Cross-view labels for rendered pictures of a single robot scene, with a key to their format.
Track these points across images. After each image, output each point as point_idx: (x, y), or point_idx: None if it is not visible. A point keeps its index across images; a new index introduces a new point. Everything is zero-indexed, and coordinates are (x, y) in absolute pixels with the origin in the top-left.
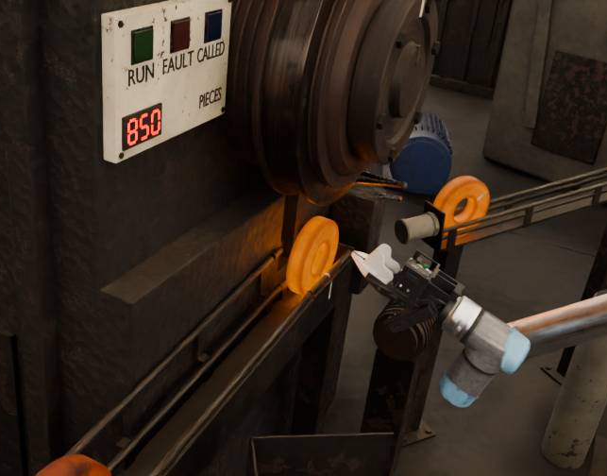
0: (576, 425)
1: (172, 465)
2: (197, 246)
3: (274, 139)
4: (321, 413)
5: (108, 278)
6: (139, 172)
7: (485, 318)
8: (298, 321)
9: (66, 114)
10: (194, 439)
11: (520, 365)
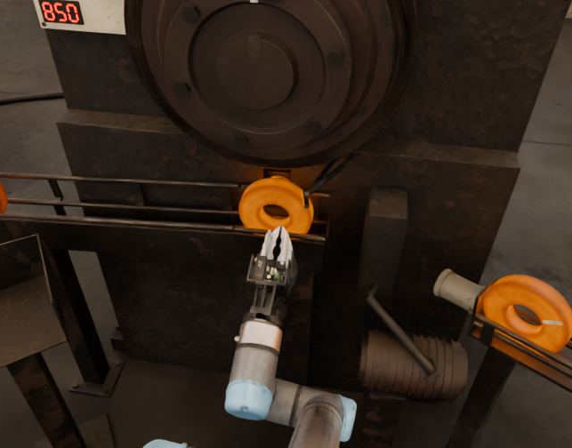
0: None
1: (38, 220)
2: (138, 125)
3: None
4: (293, 349)
5: (71, 104)
6: (86, 47)
7: (246, 351)
8: (204, 236)
9: None
10: (60, 222)
11: (229, 412)
